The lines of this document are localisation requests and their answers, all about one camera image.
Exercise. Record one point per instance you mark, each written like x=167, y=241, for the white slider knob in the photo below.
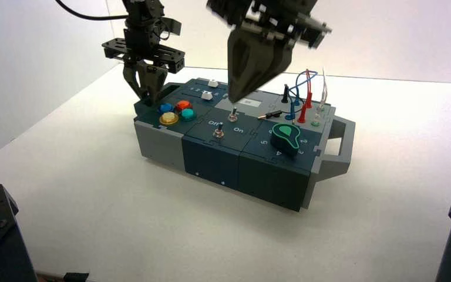
x=207, y=95
x=213, y=83

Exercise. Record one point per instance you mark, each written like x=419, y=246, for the green black rotary knob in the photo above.
x=284, y=138

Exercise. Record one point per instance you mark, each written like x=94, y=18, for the white display window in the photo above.
x=250, y=102

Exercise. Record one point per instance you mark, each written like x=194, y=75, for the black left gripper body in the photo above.
x=143, y=48

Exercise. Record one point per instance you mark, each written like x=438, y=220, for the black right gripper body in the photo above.
x=272, y=17

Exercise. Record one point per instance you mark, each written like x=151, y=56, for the blue push button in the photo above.
x=166, y=108

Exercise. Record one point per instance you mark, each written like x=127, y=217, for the red push button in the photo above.
x=183, y=105

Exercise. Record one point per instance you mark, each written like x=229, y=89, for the teal push button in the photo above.
x=188, y=114

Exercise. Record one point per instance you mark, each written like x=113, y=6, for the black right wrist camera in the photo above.
x=315, y=33

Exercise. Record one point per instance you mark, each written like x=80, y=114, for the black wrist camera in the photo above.
x=171, y=26
x=315, y=33

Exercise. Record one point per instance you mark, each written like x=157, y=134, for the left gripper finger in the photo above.
x=153, y=83
x=132, y=79

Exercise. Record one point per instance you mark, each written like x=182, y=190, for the small black block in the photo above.
x=76, y=278

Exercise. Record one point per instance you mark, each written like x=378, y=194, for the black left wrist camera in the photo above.
x=171, y=26

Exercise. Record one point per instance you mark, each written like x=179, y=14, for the yellow push button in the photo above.
x=169, y=118

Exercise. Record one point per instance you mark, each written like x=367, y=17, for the dark blue grey task box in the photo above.
x=210, y=159

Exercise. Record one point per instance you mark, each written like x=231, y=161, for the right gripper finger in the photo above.
x=284, y=58
x=249, y=66

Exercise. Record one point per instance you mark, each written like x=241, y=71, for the metal toggle switch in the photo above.
x=232, y=115
x=218, y=132

